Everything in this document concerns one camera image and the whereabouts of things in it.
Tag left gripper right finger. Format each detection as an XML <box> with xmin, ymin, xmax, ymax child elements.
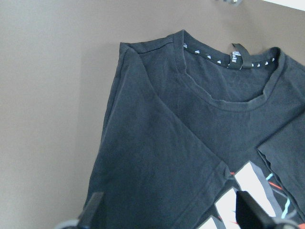
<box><xmin>235</xmin><ymin>191</ymin><xmax>276</xmax><ymax>229</ymax></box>

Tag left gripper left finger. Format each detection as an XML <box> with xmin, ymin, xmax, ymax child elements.
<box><xmin>77</xmin><ymin>192</ymin><xmax>104</xmax><ymax>229</ymax></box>

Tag black graphic t-shirt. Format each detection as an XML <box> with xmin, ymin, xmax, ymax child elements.
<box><xmin>88</xmin><ymin>30</ymin><xmax>305</xmax><ymax>229</ymax></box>

